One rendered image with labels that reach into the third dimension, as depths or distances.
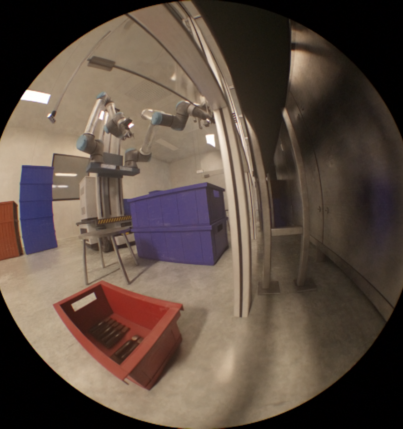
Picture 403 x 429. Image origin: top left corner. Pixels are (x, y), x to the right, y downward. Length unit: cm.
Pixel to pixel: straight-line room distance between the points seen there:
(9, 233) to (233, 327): 261
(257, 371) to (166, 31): 56
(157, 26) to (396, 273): 49
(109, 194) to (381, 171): 192
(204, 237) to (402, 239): 73
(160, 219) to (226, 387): 80
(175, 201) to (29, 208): 221
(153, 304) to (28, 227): 231
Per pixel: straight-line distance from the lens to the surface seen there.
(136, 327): 46
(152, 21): 25
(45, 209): 251
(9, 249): 260
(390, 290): 34
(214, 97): 34
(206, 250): 73
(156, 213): 85
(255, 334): 39
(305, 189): 46
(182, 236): 76
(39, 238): 248
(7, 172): 416
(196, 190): 70
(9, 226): 257
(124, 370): 24
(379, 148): 33
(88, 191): 180
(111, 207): 176
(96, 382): 40
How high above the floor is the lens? 31
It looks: 3 degrees down
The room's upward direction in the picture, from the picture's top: 6 degrees counter-clockwise
